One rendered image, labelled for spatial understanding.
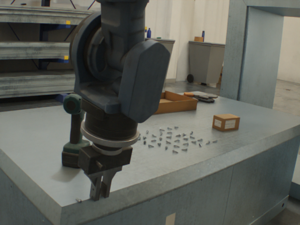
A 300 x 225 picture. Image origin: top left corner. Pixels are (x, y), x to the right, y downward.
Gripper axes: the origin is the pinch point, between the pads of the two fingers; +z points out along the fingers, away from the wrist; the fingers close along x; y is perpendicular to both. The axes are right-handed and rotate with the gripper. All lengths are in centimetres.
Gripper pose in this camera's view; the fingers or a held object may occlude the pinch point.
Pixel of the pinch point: (100, 190)
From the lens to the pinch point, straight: 87.9
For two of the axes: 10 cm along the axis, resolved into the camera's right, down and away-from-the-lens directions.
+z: -2.1, 9.2, 3.4
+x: 7.2, -1.0, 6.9
